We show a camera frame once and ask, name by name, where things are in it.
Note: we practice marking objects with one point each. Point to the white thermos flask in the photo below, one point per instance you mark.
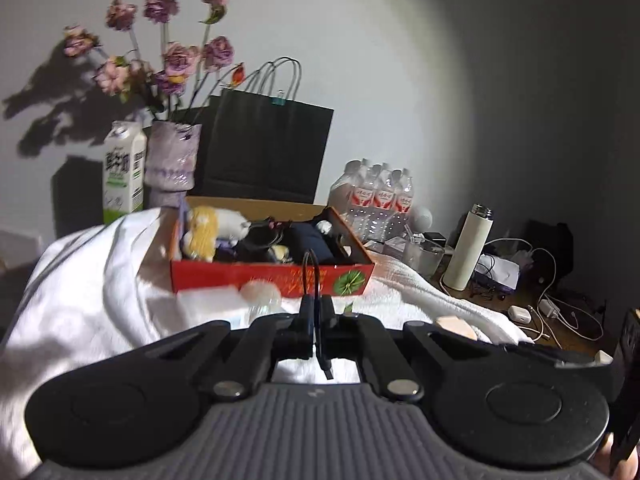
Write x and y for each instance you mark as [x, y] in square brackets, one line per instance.
[467, 250]

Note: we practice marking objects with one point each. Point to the red orange cardboard box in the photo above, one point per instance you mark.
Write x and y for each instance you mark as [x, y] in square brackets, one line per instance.
[280, 277]

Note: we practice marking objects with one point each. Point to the white green milk carton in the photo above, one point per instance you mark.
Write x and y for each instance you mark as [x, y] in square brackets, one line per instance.
[122, 180]

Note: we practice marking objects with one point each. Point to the clear round container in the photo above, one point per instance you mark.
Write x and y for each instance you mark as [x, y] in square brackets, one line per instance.
[260, 292]

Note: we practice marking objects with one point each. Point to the dried pink purple flower bouquet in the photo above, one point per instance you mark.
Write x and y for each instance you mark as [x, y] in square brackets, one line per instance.
[175, 60]

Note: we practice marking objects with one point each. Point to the dark zip pouch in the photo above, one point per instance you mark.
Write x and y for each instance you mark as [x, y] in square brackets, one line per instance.
[310, 242]

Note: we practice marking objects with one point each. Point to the cream charger plug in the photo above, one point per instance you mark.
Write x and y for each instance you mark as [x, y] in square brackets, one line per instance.
[282, 254]

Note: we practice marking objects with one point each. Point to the teal binder clip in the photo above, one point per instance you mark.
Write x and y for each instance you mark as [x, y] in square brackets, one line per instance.
[278, 98]

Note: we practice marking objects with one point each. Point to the white earbuds case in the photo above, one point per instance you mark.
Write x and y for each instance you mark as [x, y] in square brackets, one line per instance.
[520, 313]

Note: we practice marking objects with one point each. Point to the black paper bag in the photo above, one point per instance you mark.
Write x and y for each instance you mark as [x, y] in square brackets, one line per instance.
[265, 150]

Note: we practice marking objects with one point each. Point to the small black box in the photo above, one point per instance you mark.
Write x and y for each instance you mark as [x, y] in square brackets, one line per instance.
[436, 238]

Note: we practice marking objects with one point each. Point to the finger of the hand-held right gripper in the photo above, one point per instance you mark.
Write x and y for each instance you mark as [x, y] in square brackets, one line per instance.
[560, 355]

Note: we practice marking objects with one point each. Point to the white round gadget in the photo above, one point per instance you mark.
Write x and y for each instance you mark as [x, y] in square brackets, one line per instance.
[422, 217]

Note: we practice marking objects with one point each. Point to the white terry towel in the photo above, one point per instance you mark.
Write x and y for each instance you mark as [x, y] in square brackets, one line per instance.
[90, 290]

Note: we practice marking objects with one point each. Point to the lavender glass vase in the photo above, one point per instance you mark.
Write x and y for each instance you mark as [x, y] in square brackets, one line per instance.
[172, 160]

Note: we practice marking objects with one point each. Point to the beige sponge block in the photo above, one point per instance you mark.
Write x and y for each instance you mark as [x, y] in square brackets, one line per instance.
[455, 327]

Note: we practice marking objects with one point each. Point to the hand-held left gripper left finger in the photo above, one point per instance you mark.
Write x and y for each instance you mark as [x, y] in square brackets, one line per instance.
[306, 325]

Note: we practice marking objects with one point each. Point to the white cardboard box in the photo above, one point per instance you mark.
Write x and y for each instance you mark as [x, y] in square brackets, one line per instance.
[502, 272]

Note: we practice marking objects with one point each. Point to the white power adapter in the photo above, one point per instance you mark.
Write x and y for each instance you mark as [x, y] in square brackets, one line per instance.
[550, 308]

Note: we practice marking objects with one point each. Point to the clear glass cup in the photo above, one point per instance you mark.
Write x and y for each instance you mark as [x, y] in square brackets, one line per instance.
[422, 257]

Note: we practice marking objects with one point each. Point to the white tissue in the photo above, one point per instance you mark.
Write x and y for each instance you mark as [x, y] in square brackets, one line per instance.
[325, 226]

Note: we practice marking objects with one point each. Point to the yellow white plush toy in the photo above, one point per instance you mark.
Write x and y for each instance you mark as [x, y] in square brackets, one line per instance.
[200, 232]

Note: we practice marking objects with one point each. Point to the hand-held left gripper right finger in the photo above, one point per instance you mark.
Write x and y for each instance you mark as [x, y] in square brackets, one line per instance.
[327, 325]

